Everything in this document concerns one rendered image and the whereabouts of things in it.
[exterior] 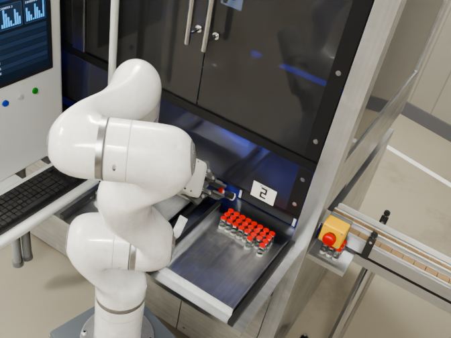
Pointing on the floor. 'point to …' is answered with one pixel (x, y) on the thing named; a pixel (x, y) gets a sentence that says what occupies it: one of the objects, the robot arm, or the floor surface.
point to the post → (335, 149)
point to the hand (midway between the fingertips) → (216, 189)
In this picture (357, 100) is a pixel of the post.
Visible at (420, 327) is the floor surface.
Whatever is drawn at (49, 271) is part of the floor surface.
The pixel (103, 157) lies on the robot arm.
